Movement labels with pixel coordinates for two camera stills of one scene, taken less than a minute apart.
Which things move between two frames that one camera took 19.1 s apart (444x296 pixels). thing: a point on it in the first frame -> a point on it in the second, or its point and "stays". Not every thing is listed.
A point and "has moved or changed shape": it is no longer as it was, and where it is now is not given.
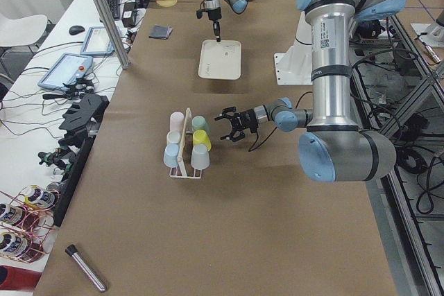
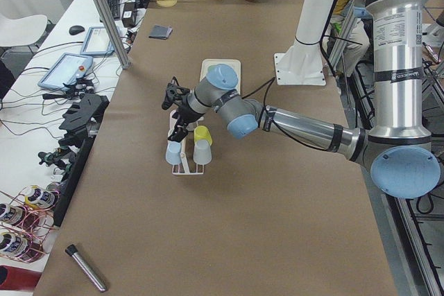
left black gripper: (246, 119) -> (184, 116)
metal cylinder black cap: (71, 250) stays
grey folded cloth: (161, 32) stays
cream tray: (220, 60) has moved or changed shape
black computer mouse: (75, 30) stays
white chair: (21, 32) stays
